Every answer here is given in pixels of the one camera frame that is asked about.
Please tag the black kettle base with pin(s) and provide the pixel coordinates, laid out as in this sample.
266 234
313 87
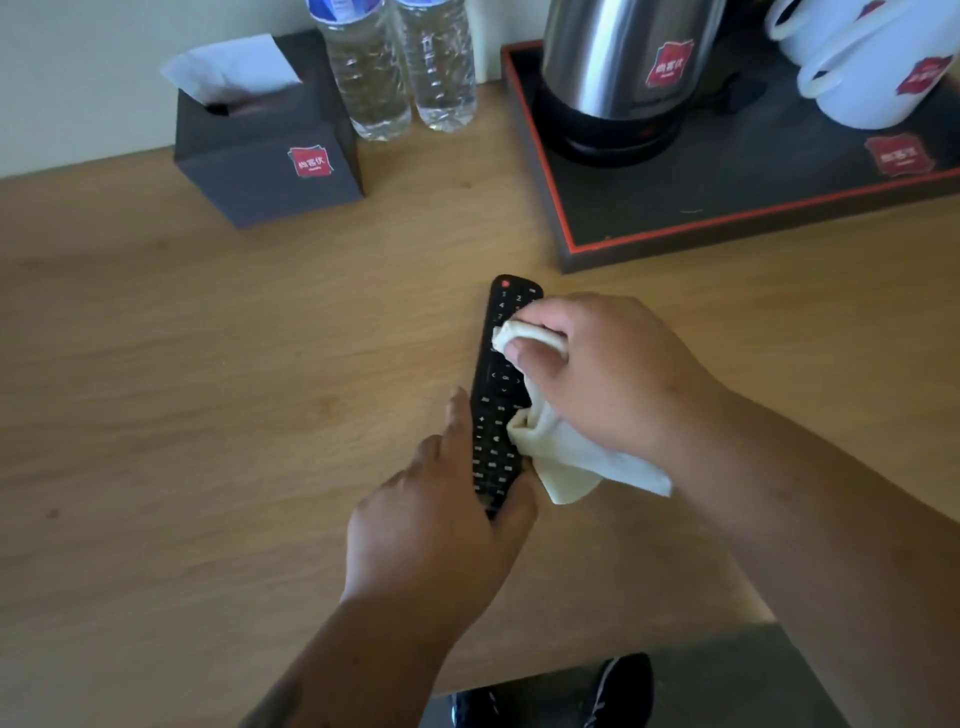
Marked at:
600 146

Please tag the pale yellow cloth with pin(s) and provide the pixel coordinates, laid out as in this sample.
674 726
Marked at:
570 465

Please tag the white tissue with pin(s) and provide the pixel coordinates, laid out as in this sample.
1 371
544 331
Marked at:
229 67

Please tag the person's right forearm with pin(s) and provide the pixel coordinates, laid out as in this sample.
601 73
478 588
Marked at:
840 547

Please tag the person's black shoe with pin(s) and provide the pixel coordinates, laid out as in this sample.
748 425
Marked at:
476 711
619 694

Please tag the steel electric kettle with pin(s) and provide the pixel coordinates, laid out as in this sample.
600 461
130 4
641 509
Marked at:
600 52

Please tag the person's right black shoe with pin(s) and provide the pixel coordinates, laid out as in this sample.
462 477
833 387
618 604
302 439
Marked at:
619 694

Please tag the white paper card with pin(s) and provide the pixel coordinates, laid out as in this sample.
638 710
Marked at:
510 37

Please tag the dark grey tissue box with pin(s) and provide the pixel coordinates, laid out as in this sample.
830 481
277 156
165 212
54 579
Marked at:
255 184

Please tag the person's right hand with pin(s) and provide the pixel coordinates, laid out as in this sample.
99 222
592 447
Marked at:
630 375

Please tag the white mug red label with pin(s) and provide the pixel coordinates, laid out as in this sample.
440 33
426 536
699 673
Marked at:
817 26
877 82

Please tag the clear water bottle blue label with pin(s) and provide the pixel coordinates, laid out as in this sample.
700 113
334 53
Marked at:
442 67
367 75

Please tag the black power plug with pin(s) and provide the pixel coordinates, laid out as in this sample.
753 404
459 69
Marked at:
739 91

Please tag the person's left hand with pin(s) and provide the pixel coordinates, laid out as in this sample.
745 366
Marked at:
427 540

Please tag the black tray with red rim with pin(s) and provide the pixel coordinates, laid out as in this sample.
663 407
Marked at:
750 180

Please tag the person's left black shoe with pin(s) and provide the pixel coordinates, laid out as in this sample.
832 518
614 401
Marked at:
476 711

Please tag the black remote control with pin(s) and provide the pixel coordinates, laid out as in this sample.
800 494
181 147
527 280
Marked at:
491 397

